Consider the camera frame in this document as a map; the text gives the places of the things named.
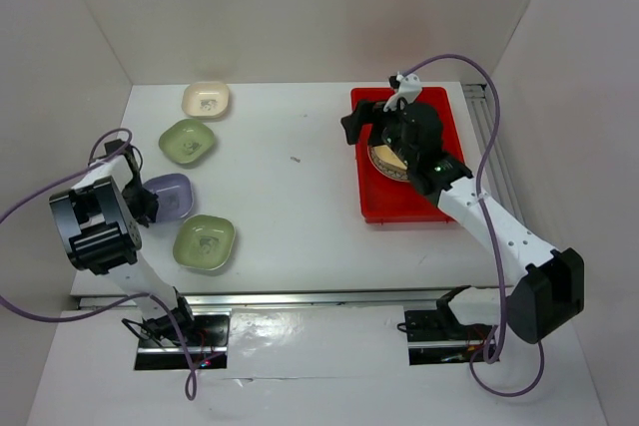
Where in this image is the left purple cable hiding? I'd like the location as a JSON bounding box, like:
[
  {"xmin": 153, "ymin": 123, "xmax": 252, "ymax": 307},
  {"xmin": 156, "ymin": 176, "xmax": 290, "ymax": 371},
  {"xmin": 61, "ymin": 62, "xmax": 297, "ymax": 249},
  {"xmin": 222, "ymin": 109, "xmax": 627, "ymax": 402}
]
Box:
[{"xmin": 0, "ymin": 128, "xmax": 226, "ymax": 401}]

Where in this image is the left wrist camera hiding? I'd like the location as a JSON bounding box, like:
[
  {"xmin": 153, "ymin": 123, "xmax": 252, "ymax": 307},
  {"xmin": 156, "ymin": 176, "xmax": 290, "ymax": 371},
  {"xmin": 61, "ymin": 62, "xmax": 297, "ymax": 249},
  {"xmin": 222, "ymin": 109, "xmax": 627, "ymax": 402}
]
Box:
[{"xmin": 104, "ymin": 139, "xmax": 132, "ymax": 158}]

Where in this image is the aluminium front rail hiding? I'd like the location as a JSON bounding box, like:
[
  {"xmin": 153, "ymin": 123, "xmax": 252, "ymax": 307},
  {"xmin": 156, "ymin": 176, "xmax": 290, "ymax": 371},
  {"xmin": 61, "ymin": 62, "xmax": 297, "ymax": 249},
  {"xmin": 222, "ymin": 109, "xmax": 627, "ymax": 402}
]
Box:
[{"xmin": 74, "ymin": 285, "xmax": 500, "ymax": 310}]

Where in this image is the purple square panda plate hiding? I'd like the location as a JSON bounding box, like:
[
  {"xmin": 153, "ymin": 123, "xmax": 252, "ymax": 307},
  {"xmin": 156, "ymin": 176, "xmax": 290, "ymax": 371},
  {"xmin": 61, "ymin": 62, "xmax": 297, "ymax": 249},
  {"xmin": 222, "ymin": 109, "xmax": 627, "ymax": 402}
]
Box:
[{"xmin": 143, "ymin": 173, "xmax": 195, "ymax": 222}]

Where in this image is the round floral brown-rimmed plate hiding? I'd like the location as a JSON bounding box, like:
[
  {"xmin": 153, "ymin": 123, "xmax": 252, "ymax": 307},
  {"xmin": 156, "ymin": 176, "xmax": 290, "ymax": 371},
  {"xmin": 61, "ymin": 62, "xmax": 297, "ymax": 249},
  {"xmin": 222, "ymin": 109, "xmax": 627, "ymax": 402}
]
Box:
[{"xmin": 368, "ymin": 146, "xmax": 408, "ymax": 183}]

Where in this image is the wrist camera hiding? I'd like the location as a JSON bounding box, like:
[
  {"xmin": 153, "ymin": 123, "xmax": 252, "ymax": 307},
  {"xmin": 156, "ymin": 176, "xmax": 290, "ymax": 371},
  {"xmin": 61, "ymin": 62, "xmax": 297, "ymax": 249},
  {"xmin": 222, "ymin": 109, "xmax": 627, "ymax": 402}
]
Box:
[
  {"xmin": 383, "ymin": 73, "xmax": 422, "ymax": 113},
  {"xmin": 104, "ymin": 139, "xmax": 132, "ymax": 158}
]

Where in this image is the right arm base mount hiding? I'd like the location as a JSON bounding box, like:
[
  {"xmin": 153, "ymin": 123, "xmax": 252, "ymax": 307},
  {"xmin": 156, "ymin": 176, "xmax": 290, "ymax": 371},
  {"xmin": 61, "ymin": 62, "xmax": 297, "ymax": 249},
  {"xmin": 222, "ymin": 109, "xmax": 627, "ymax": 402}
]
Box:
[{"xmin": 396, "ymin": 309, "xmax": 491, "ymax": 366}]

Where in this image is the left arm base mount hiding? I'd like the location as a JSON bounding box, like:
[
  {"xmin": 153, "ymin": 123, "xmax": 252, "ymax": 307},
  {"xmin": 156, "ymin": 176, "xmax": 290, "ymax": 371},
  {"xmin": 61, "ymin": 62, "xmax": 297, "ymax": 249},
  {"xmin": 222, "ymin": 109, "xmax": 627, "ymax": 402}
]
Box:
[{"xmin": 129, "ymin": 311, "xmax": 231, "ymax": 371}]

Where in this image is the yellow square panda plate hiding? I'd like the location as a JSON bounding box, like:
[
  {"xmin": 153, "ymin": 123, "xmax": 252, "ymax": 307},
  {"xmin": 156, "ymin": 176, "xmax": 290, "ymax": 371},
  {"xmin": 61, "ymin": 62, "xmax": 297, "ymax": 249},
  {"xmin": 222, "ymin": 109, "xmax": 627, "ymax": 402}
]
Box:
[{"xmin": 370, "ymin": 145, "xmax": 401, "ymax": 166}]

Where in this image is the purple cable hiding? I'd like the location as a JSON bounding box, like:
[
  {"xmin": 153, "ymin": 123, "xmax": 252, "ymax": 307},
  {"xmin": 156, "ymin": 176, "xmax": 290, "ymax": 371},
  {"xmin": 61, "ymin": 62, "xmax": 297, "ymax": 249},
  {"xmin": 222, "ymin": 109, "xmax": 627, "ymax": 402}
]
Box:
[
  {"xmin": 0, "ymin": 128, "xmax": 226, "ymax": 401},
  {"xmin": 398, "ymin": 53, "xmax": 545, "ymax": 398}
]

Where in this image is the cream square panda plate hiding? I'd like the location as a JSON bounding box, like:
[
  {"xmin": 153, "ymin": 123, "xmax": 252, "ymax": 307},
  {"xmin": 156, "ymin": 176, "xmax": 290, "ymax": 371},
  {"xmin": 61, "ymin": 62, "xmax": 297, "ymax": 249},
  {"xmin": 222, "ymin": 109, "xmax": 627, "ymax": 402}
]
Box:
[{"xmin": 181, "ymin": 81, "xmax": 231, "ymax": 120}]

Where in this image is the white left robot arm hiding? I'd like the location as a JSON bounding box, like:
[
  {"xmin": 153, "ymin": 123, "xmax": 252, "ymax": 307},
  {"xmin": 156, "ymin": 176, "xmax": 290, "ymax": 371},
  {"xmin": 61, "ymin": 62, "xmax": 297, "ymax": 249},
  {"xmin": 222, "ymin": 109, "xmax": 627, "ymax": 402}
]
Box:
[{"xmin": 49, "ymin": 139, "xmax": 198, "ymax": 345}]

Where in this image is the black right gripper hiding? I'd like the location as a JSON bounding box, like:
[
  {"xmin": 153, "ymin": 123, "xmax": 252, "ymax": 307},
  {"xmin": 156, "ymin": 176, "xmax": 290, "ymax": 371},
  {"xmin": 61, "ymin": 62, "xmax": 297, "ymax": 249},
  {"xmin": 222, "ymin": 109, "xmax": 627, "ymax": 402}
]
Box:
[{"xmin": 340, "ymin": 95, "xmax": 416, "ymax": 167}]

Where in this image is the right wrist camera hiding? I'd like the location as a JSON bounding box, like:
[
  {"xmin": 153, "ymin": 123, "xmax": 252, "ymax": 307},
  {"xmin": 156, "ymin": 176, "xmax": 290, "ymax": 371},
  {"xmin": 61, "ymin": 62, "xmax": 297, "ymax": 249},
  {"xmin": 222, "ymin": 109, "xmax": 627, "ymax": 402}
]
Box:
[{"xmin": 383, "ymin": 73, "xmax": 422, "ymax": 113}]

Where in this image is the green square panda plate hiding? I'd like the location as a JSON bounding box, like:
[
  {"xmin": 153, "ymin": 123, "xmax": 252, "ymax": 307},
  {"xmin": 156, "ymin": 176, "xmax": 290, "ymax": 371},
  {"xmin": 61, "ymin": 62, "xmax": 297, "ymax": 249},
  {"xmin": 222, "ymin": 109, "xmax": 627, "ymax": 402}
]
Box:
[
  {"xmin": 158, "ymin": 119, "xmax": 216, "ymax": 165},
  {"xmin": 173, "ymin": 214, "xmax": 236, "ymax": 271}
]

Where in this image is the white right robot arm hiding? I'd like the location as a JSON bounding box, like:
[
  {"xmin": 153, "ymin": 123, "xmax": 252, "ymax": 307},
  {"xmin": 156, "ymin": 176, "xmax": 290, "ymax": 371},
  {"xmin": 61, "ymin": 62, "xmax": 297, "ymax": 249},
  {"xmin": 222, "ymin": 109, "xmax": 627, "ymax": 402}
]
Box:
[{"xmin": 340, "ymin": 101, "xmax": 584, "ymax": 344}]

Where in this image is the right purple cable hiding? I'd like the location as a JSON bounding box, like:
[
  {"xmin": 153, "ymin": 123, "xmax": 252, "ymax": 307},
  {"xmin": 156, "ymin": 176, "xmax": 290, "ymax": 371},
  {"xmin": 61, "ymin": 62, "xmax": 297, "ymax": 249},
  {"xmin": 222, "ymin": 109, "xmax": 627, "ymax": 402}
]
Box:
[{"xmin": 398, "ymin": 53, "xmax": 545, "ymax": 398}]

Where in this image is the red plastic bin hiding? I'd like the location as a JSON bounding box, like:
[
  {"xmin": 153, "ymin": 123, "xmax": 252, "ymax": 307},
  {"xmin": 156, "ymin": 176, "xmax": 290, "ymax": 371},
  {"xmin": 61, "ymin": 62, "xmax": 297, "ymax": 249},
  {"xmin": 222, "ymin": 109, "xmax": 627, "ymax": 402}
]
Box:
[{"xmin": 355, "ymin": 86, "xmax": 464, "ymax": 223}]

